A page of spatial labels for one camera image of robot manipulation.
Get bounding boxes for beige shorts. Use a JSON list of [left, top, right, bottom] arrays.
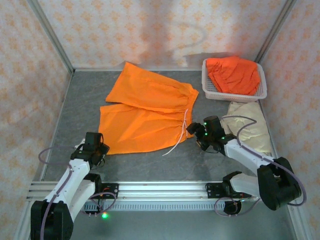
[[219, 101, 273, 155]]

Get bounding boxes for light orange shorts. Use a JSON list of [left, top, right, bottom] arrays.
[[98, 61, 200, 157]]

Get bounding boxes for red-orange shorts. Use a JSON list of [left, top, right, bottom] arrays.
[[205, 56, 262, 96]]

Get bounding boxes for white perforated plastic basket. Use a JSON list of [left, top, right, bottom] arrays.
[[201, 57, 268, 102]]

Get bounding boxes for black connector block with LED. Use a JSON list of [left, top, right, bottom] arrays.
[[83, 209, 111, 221]]

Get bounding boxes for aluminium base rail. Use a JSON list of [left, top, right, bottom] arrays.
[[26, 180, 301, 201]]

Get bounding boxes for aluminium frame bar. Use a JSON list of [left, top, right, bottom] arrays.
[[72, 66, 205, 73]]

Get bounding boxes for black round cable hub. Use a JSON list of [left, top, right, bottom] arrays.
[[223, 199, 243, 216]]

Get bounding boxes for grey slotted cable duct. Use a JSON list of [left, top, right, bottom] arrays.
[[82, 201, 291, 213]]

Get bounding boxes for aluminium frame leg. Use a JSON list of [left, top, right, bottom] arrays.
[[286, 199, 312, 240], [13, 199, 35, 240]]

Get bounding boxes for aluminium frame post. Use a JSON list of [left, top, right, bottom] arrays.
[[254, 0, 300, 65], [26, 0, 76, 76]]

